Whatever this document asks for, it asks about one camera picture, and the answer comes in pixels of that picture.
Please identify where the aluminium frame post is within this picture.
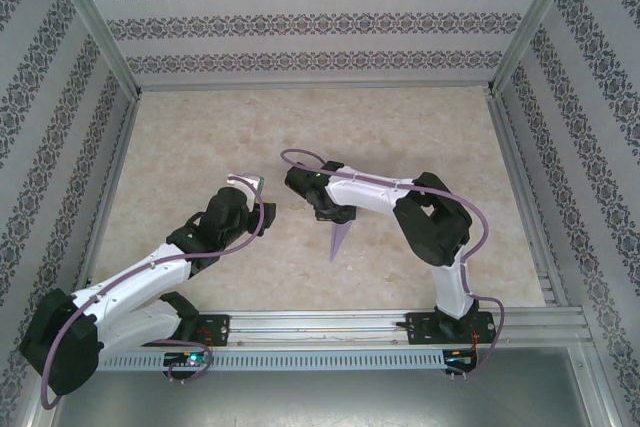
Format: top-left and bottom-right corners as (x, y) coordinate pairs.
(42, 0), (144, 98)
(487, 0), (584, 97)

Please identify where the slotted grey cable duct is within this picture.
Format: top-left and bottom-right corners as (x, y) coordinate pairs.
(97, 349), (446, 371)

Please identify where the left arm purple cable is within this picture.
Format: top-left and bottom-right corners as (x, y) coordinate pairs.
(40, 174), (266, 412)

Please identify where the aluminium side rail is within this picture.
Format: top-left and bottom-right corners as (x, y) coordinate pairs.
(487, 91), (569, 307)
(73, 91), (144, 301)

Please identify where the aluminium mounting rail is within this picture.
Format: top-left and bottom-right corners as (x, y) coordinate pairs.
(99, 309), (594, 348)

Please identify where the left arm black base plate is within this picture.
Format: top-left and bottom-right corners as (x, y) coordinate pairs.
(174, 314), (231, 348)

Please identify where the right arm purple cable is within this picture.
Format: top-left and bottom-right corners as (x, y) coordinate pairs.
(280, 148), (506, 381)

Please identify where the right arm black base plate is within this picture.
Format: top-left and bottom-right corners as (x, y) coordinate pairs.
(407, 311), (499, 347)

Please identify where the lilac cloth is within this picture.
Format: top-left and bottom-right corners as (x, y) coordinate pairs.
(328, 220), (354, 264)

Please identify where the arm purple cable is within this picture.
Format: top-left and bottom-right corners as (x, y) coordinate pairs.
(40, 174), (266, 412)
(280, 148), (506, 381)

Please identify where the grey metal sheet panel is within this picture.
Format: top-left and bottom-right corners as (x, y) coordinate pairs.
(24, 346), (616, 427)

